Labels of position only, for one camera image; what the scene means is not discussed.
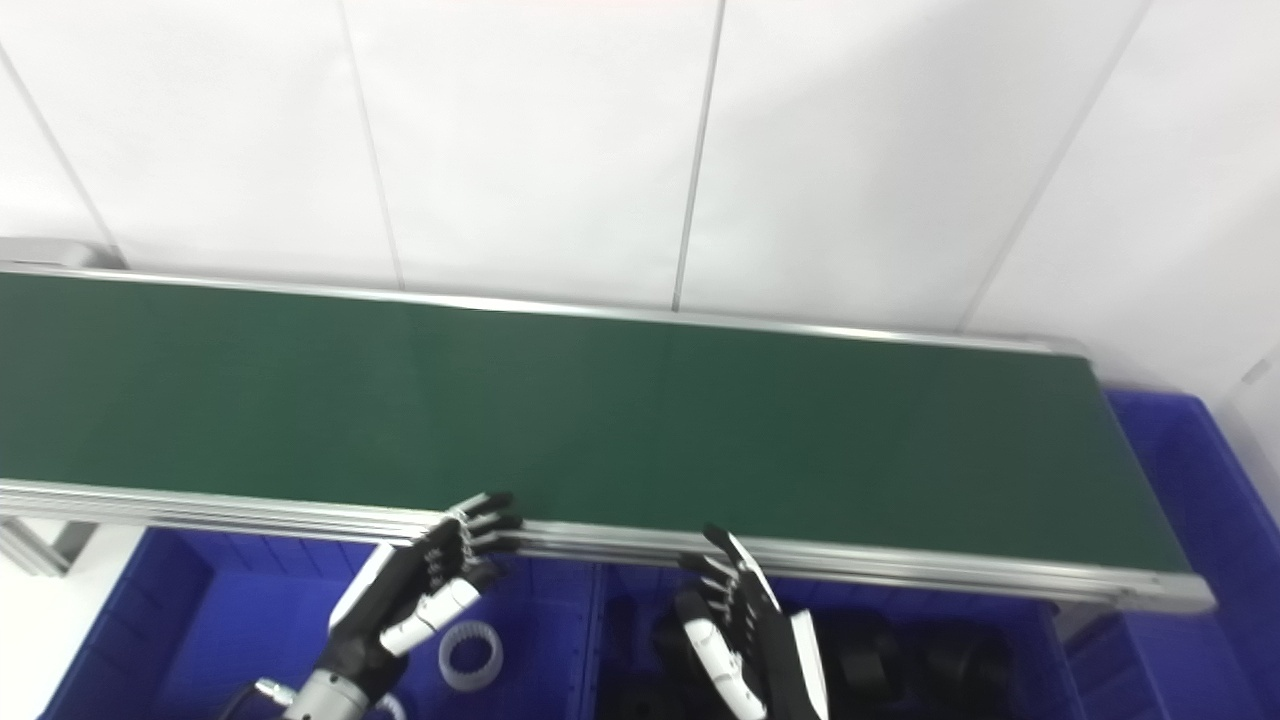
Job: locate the empty blue bin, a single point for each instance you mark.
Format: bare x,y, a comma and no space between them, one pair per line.
1230,520

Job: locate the aluminium conveyor leg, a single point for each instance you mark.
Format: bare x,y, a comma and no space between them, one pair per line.
1075,617
40,548

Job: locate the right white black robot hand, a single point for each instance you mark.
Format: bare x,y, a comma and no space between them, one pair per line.
770,650

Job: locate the green conveyor belt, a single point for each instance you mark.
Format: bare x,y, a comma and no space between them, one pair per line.
850,565
600,420

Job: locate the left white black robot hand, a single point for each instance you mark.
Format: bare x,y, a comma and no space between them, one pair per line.
400,600

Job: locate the blue bin with black parts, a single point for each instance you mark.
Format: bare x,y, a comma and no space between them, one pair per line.
630,598

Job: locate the blue bin with white rings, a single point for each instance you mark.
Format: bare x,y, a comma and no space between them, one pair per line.
200,640

